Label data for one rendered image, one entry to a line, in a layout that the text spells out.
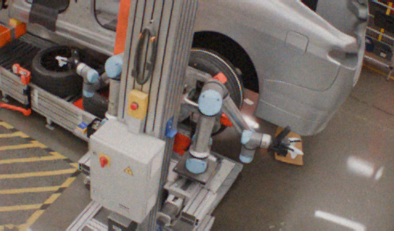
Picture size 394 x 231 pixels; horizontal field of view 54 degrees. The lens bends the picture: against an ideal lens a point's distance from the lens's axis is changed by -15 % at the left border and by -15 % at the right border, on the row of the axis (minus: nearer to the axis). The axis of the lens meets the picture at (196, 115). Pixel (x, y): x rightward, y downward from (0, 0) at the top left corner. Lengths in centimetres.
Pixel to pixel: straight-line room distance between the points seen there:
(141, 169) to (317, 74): 156
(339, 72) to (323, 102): 28
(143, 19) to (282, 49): 140
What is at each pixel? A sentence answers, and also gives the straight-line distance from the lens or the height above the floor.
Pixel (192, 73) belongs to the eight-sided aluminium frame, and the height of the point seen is 111.
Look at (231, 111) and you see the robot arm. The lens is 247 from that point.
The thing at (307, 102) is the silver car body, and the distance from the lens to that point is 329.
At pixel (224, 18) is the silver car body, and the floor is 144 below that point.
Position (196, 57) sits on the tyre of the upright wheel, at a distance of 319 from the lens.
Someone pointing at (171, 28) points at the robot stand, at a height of 184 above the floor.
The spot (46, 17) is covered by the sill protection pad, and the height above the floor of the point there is 92.
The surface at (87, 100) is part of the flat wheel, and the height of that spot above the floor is 44.
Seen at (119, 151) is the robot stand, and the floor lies 123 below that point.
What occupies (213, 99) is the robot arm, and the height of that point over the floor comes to 144.
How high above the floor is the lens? 265
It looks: 35 degrees down
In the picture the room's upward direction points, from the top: 12 degrees clockwise
